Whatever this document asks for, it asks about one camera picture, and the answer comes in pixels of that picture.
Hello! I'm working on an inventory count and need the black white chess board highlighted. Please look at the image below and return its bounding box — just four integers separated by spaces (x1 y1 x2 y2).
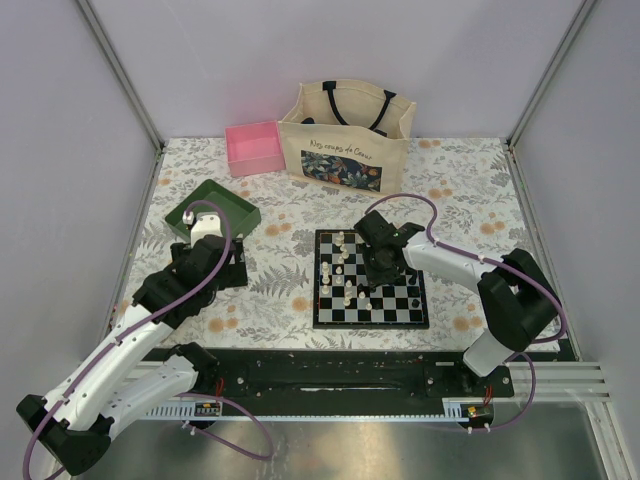
312 230 429 329

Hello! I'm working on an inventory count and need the right aluminium corner post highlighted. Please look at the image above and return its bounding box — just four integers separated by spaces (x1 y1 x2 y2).
505 0 601 149

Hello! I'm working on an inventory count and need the white slotted cable duct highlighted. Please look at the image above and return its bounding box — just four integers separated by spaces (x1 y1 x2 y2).
142 400 222 421

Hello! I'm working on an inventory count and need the green plastic tray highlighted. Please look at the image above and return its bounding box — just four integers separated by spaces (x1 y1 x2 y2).
164 179 262 241

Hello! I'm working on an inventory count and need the left aluminium corner post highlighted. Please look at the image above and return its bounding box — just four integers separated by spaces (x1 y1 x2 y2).
73 0 166 151

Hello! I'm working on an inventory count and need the aluminium corner post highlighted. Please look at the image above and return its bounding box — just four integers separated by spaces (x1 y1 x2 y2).
505 0 601 149
73 0 166 151

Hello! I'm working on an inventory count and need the floral patterned table mat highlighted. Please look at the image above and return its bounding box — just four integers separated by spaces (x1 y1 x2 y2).
123 138 532 352

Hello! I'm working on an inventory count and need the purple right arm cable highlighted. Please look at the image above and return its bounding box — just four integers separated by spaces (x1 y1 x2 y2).
367 193 566 432

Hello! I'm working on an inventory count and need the pink plastic box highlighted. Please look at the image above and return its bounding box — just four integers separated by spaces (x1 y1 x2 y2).
225 121 286 177

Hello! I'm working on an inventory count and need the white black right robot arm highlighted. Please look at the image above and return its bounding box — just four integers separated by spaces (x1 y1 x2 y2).
357 226 566 396

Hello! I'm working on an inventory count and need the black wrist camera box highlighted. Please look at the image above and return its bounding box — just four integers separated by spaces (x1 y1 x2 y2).
354 210 425 249

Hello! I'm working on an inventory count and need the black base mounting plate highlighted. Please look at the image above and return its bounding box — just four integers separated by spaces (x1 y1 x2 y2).
190 349 514 399

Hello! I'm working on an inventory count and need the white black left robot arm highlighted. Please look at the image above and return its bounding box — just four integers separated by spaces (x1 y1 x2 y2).
16 205 246 478

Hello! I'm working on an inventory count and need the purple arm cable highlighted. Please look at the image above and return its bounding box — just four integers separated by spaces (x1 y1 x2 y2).
22 200 275 479
367 193 566 432

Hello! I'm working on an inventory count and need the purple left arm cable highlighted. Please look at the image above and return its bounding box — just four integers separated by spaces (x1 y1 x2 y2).
22 200 275 479

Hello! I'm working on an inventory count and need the beige canvas tote bag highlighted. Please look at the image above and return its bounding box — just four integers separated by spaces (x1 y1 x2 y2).
278 79 416 195

